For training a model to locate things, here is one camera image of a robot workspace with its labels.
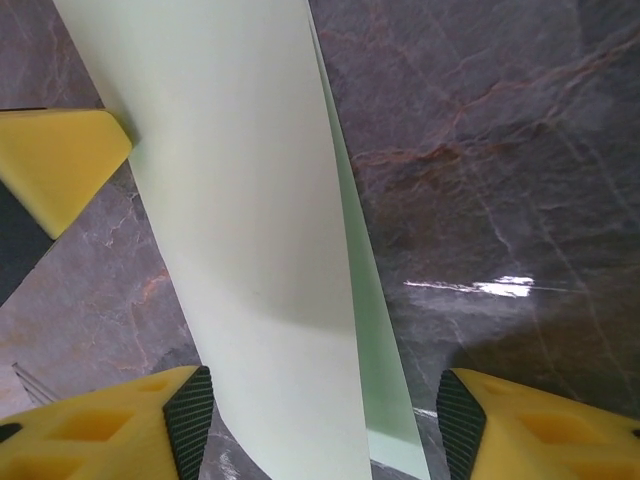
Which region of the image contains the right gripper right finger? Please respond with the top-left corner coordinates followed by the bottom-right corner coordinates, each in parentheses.
top-left (436, 367), bottom-right (640, 480)

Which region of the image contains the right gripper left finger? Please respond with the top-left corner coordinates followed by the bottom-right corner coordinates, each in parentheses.
top-left (0, 364), bottom-right (216, 480)

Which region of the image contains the light green paper sheet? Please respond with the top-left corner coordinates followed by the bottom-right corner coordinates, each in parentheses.
top-left (52, 0), bottom-right (431, 480)

